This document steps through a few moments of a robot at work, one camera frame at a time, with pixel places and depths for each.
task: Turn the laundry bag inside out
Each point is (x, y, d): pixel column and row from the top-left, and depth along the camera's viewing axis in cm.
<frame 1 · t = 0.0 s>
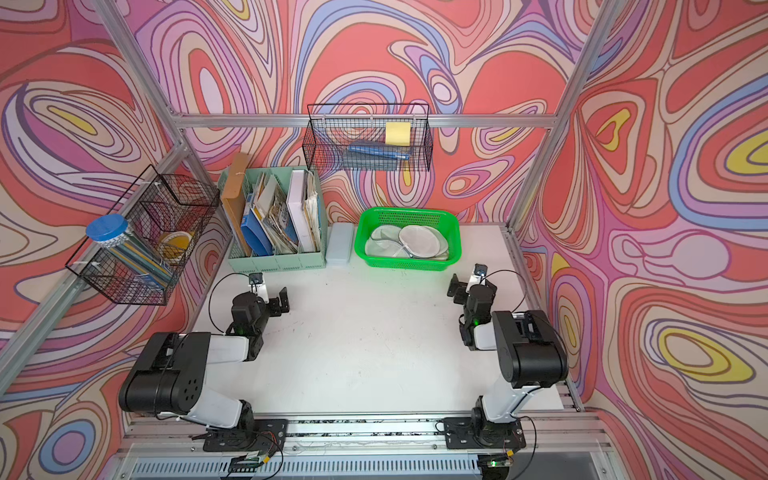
left hand: (272, 289, 93), fingers open
right hand: (469, 283, 95), fingers open
white mesh laundry bag: (385, 241, 110), point 7 cm above the table
green plastic basket: (441, 219, 116), point 8 cm above the table
mint green file organizer: (294, 262, 105), point 6 cm above the table
brown cardboard folder: (233, 199, 86), point 33 cm above the table
blue folder: (257, 238, 97), point 17 cm above the table
white book: (296, 202, 93), point 28 cm above the table

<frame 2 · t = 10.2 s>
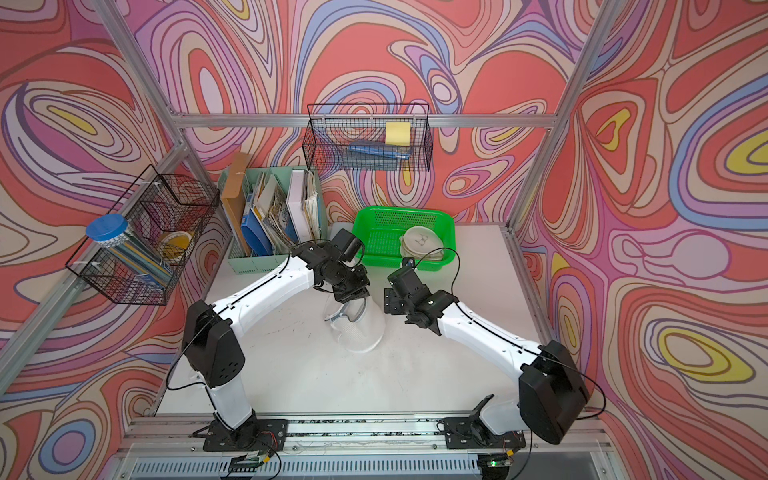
left hand: (375, 292, 81), fingers closed
right hand: (401, 303, 84), fingers open
white mesh laundry bag: (357, 324, 80), point 15 cm above the table
the other named things where they were.

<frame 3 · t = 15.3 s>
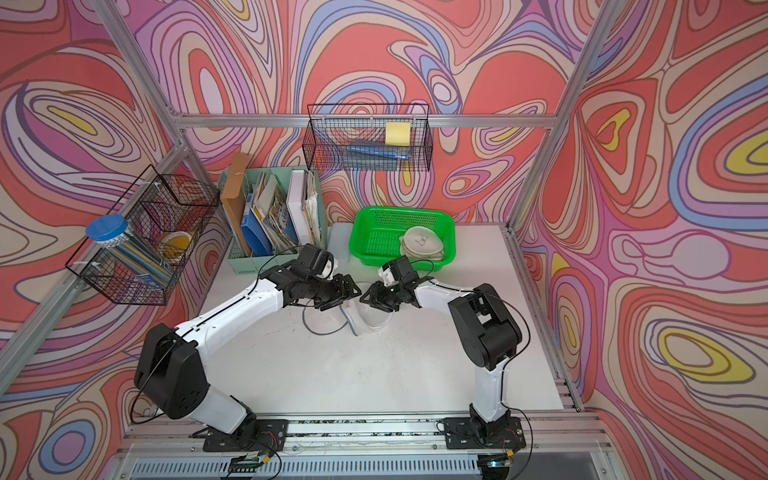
left hand: (356, 295, 82), fingers open
right hand: (366, 308, 92), fingers open
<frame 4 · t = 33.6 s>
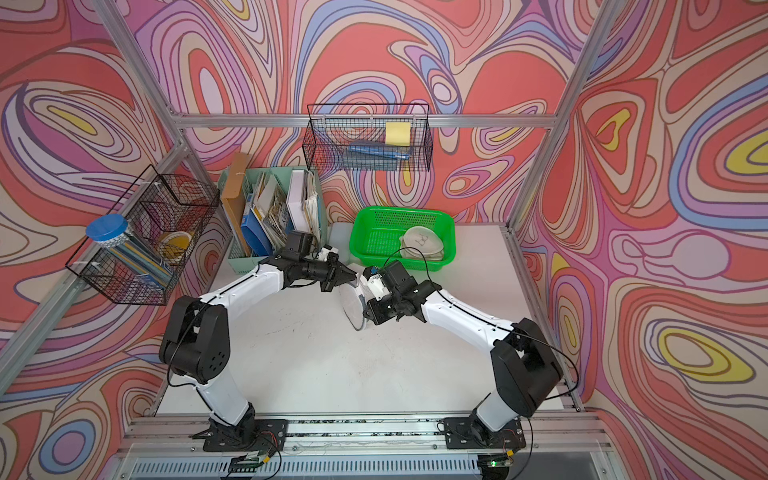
left hand: (358, 274, 83), fingers closed
right hand: (370, 319, 83), fingers closed
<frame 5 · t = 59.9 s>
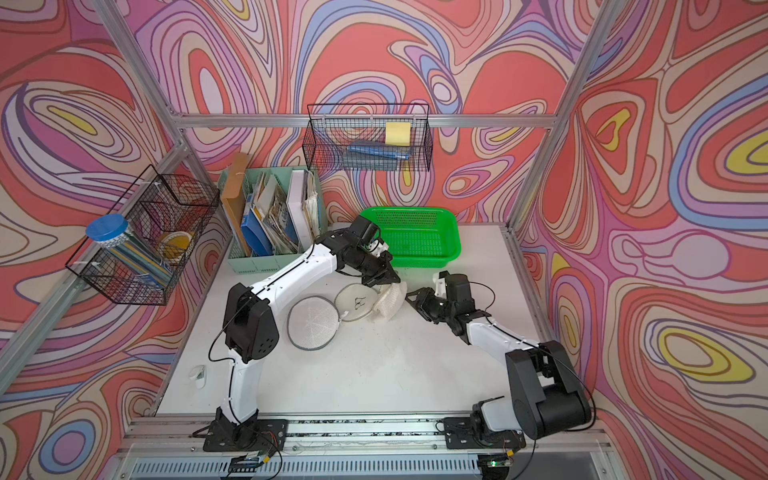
left hand: (403, 279, 82), fingers closed
right hand: (407, 305, 87), fingers open
white mesh laundry bag: (312, 323, 87), point 8 cm above the table
the other named things where they were.

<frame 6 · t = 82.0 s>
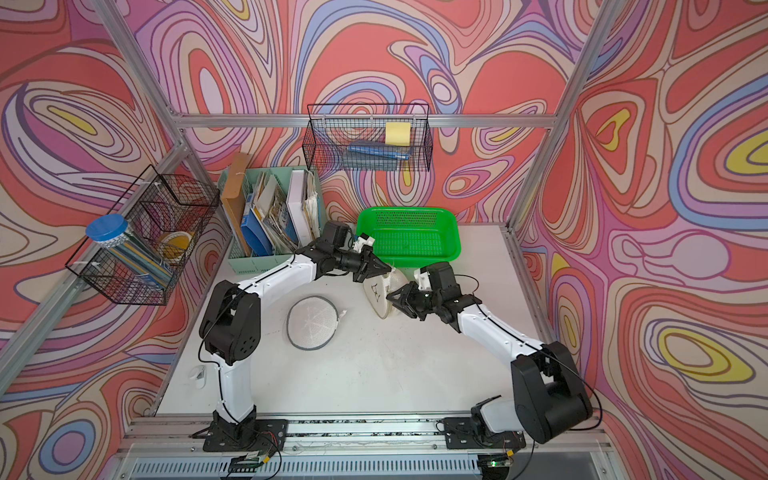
left hand: (391, 269, 83), fingers closed
right hand: (390, 306, 83), fingers open
the named things where they were.

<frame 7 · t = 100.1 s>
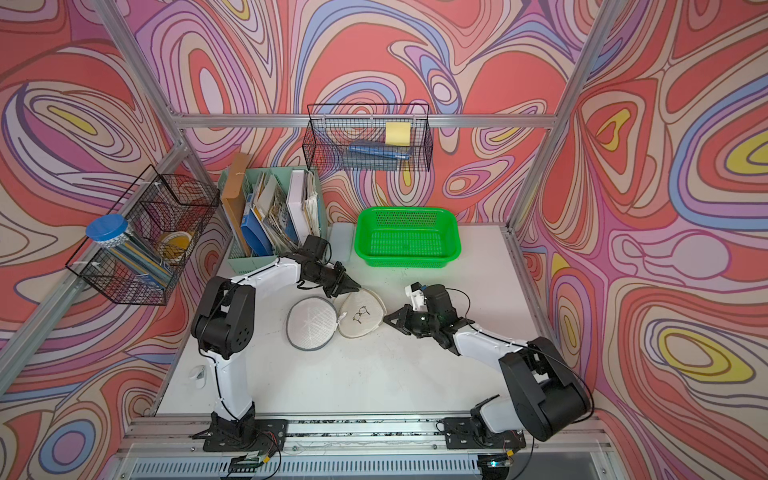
left hand: (362, 284, 91), fingers closed
right hand: (386, 327, 84), fingers closed
the named things where they were.

